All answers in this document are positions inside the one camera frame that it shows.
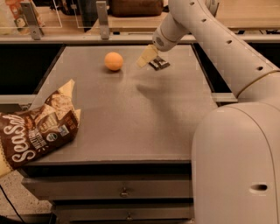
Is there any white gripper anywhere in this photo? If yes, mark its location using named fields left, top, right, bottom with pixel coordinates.
left=136, top=28, right=177, bottom=67

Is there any metal bracket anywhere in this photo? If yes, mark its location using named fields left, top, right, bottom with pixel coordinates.
left=96, top=1, right=110, bottom=39
left=20, top=1, right=43, bottom=40

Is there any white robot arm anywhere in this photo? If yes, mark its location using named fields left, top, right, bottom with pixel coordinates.
left=145, top=0, right=280, bottom=224

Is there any upper grey drawer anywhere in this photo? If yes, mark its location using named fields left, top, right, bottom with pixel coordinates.
left=22, top=175, right=193, bottom=200

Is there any brown bag on back counter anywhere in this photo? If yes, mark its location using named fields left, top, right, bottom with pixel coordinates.
left=108, top=0, right=164, bottom=18

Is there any lower grey drawer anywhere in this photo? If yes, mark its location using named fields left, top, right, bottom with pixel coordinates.
left=52, top=203, right=194, bottom=223

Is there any middle metal bracket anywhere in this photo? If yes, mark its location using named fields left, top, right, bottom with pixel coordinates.
left=96, top=1, right=110, bottom=39

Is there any black rxbar chocolate bar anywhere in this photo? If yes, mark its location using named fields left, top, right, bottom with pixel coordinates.
left=149, top=56, right=170, bottom=71

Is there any colourful snack package behind glass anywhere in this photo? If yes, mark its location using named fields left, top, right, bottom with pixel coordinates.
left=3, top=0, right=45, bottom=30

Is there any orange ball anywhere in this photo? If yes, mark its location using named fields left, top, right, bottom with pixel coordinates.
left=104, top=52, right=123, bottom=71

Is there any left metal bracket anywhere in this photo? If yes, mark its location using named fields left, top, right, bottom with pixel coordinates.
left=20, top=1, right=43, bottom=40

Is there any brown sea salt chip bag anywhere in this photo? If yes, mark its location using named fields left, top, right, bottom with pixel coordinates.
left=0, top=80, right=81, bottom=177

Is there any black floor cable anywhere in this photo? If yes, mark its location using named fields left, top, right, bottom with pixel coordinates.
left=0, top=185, right=26, bottom=224

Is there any grey drawer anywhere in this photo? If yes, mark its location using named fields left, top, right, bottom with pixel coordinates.
left=22, top=175, right=193, bottom=200
left=52, top=203, right=194, bottom=223

